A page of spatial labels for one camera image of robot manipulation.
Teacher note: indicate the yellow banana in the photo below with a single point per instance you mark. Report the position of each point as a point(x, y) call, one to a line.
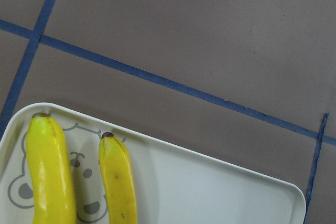
point(49, 168)
point(117, 176)

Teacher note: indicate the cream bear tray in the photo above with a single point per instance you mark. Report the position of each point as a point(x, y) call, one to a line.
point(172, 184)

